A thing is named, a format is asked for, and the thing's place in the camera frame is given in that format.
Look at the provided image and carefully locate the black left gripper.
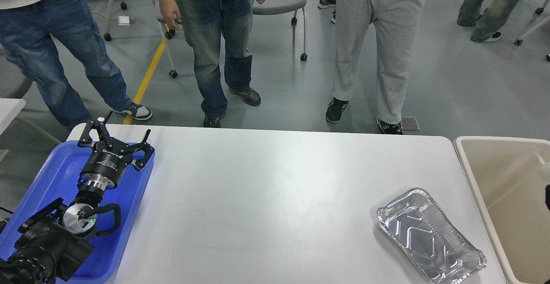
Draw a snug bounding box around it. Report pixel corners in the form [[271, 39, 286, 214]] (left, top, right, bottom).
[[78, 110, 156, 189]]

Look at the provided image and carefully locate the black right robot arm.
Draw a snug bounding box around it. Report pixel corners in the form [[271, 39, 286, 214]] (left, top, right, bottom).
[[545, 184, 550, 211]]

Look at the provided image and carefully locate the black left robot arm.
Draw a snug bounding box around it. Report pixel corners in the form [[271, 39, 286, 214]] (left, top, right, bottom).
[[1, 116, 155, 284]]

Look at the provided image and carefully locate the blue plastic tray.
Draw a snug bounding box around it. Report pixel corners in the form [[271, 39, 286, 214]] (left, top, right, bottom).
[[0, 140, 154, 284]]

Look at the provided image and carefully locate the white side table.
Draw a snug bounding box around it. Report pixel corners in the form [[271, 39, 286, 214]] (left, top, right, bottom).
[[0, 98, 26, 134]]

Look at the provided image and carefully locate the white floor socket box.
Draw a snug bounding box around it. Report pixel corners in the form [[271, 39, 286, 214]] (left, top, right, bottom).
[[117, 15, 133, 26]]

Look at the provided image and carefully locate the person in blue jeans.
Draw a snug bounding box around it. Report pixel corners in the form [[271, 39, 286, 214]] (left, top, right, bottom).
[[0, 0, 153, 130]]

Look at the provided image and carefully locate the person in faded jeans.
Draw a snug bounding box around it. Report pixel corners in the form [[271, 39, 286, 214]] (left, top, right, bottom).
[[159, 0, 265, 128]]

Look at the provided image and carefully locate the grey chair on castors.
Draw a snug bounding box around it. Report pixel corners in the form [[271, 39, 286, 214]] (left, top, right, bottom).
[[159, 0, 307, 88]]

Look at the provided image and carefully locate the aluminium foil tray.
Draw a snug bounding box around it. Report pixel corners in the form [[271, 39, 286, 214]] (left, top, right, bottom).
[[377, 188, 487, 284]]

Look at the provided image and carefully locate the person in grey sweatpants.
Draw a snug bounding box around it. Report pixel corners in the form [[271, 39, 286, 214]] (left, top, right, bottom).
[[326, 0, 425, 135]]

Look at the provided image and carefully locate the beige plastic bin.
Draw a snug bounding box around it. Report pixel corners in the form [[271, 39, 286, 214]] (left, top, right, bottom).
[[454, 136, 550, 284]]

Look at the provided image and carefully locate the person in olive trousers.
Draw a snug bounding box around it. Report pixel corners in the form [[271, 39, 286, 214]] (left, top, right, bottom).
[[456, 0, 519, 43]]

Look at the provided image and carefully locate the white chair leg right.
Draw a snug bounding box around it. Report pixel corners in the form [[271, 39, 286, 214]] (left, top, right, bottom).
[[514, 0, 550, 62]]

